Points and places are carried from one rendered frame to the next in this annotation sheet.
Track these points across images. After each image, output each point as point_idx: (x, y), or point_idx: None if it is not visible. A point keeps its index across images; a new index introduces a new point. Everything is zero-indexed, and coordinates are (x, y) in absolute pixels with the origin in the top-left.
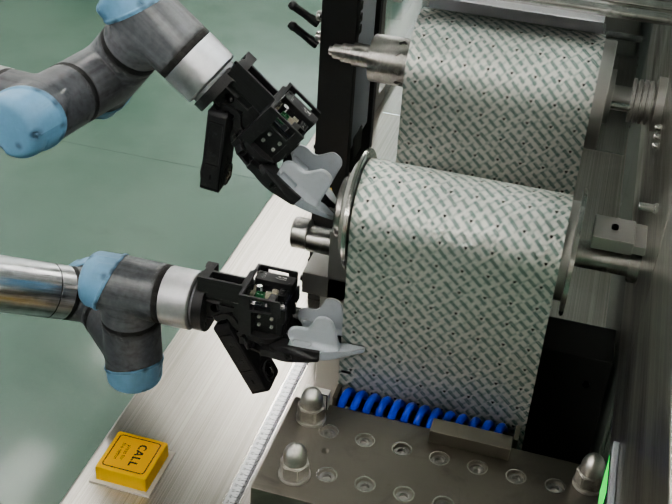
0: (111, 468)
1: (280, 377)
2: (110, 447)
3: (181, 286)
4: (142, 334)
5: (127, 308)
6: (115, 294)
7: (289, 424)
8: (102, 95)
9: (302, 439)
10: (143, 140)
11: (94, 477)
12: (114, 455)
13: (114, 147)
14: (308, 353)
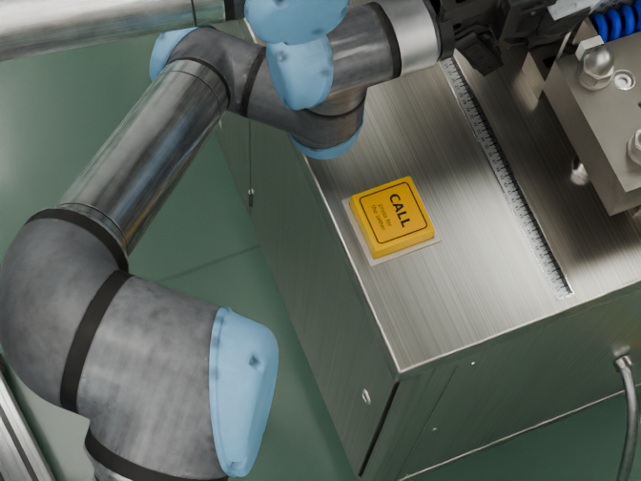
0: (393, 241)
1: None
2: (365, 220)
3: (423, 30)
4: (364, 96)
5: (361, 87)
6: (347, 82)
7: (584, 96)
8: None
9: (612, 106)
10: None
11: (372, 259)
12: (380, 226)
13: None
14: (578, 15)
